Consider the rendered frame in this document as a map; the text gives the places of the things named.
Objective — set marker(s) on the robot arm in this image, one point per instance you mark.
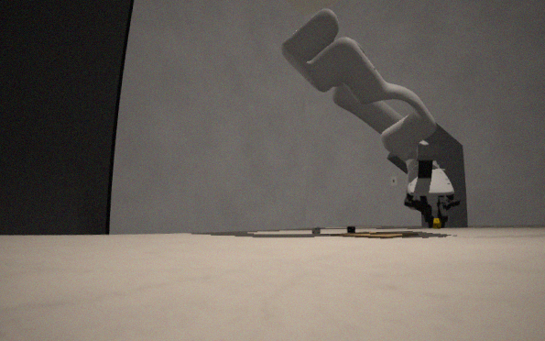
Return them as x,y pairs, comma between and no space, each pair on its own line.
359,89

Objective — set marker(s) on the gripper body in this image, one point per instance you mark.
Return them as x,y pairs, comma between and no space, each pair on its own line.
438,184

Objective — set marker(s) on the yellow die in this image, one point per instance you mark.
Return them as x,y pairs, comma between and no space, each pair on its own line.
436,223

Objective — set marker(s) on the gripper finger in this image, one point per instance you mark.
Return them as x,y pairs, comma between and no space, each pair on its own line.
421,206
445,206

